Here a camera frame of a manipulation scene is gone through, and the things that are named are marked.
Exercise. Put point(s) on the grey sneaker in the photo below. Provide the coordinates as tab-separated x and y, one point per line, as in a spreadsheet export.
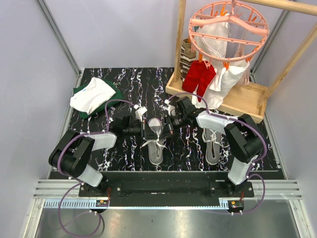
155	156
213	144

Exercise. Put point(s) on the red hanging garment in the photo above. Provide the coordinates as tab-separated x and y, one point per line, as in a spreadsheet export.
199	77

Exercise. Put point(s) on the white hanging cloth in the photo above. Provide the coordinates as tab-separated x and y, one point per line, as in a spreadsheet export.
226	78

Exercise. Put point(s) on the pink round clothes hanger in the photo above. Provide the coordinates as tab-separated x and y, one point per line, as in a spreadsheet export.
229	29

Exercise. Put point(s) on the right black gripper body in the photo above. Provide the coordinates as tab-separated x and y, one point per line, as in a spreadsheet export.
172	124

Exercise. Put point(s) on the white folded shirt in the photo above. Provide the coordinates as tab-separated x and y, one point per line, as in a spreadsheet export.
92	96

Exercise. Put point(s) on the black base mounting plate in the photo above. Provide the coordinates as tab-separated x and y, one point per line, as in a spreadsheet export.
162	190

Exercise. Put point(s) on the aluminium rail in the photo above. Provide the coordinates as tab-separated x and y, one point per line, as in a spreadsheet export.
68	194

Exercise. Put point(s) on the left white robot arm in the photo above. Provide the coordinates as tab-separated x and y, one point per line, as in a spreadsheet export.
72	153

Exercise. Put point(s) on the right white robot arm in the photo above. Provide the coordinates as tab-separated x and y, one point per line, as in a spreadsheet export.
245	140

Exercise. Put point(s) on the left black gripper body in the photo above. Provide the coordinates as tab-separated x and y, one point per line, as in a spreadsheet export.
145	131

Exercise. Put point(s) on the green folded garment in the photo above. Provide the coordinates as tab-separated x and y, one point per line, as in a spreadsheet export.
118	95

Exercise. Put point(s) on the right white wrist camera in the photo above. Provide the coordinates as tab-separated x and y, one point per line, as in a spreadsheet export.
169	108

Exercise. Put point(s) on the white shoelace of sneaker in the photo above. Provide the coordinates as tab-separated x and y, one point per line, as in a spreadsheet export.
154	144

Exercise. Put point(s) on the brown striped sock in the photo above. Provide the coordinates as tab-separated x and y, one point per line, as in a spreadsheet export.
188	56

